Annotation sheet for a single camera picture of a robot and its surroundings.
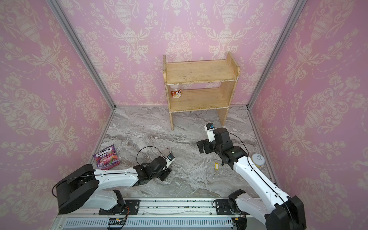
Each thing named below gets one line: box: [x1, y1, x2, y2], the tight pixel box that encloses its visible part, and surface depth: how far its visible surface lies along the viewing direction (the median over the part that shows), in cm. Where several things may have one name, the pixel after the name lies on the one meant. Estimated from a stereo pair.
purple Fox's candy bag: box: [92, 144, 121, 171], surface depth 91 cm
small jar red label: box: [169, 84, 182, 99], surface depth 96 cm
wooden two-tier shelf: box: [162, 51, 242, 131], surface depth 85 cm
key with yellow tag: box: [213, 161, 219, 175], surface depth 89 cm
